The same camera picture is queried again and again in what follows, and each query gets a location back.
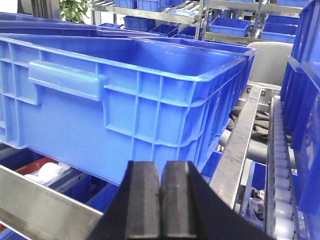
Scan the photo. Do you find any steel divider rail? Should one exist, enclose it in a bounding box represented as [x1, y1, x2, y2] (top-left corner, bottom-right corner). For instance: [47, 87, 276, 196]
[209, 86, 262, 210]

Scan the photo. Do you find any white roller track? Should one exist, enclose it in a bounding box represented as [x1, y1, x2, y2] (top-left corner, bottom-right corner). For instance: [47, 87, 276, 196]
[265, 96, 297, 240]

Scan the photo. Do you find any background steel shelf rack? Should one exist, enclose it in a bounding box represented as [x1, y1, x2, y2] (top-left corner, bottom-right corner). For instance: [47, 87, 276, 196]
[87, 0, 303, 45]

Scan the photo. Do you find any blue bin on background rack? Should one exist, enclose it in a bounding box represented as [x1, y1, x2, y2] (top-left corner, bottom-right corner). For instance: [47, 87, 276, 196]
[209, 17, 251, 37]

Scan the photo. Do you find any blue crate right edge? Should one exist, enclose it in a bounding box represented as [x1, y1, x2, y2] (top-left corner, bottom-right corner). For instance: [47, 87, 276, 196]
[279, 0, 320, 216]

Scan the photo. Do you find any grey office chair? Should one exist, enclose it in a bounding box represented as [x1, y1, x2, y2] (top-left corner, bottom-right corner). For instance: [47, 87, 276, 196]
[248, 41, 293, 86]

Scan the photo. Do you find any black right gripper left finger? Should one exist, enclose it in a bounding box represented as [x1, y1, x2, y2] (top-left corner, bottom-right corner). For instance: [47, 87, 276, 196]
[87, 161, 160, 240]

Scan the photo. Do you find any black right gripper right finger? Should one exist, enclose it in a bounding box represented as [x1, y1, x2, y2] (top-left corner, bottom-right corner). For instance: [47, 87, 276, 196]
[160, 161, 271, 240]

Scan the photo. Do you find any large blue plastic crate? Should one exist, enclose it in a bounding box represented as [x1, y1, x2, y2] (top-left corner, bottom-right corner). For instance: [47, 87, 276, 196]
[0, 33, 249, 184]

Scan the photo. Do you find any stainless steel shelf beam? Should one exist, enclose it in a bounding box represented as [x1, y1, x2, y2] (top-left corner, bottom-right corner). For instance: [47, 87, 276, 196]
[0, 166, 103, 240]

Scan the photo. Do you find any green potted plant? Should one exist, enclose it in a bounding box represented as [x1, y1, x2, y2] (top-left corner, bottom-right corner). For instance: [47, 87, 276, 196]
[59, 0, 89, 24]

